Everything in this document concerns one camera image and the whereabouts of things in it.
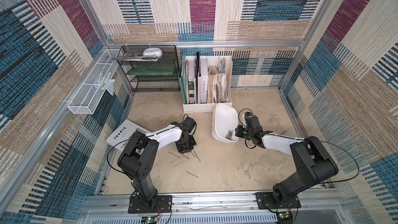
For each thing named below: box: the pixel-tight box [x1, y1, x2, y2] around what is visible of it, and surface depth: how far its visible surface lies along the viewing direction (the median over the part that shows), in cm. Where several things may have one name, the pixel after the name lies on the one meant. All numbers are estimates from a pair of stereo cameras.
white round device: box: [143, 47, 163, 59], surface depth 91 cm
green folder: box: [177, 50, 188, 105], surface depth 92 cm
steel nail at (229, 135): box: [224, 129, 234, 141], surface depth 98 cm
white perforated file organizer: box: [182, 54, 233, 114], surface depth 103 cm
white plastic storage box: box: [211, 102, 240, 144], surface depth 100 cm
